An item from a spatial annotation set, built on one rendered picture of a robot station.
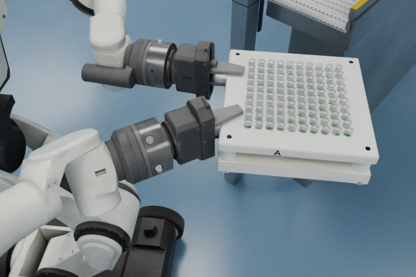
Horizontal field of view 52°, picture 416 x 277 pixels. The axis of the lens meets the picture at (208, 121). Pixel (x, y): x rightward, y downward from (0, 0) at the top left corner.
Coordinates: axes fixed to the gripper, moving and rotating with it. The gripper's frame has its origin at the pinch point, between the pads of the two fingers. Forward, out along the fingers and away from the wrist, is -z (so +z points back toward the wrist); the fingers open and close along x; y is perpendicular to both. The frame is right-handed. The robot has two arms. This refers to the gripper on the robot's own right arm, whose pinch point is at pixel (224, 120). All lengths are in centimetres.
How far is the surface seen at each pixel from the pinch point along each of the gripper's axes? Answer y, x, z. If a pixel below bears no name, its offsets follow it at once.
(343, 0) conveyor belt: -38, 12, -57
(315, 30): -39, 21, -50
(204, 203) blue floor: -50, 104, -17
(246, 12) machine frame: -52, 17, -34
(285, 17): -49, 21, -46
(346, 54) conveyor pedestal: -38, 34, -64
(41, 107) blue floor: -140, 102, 34
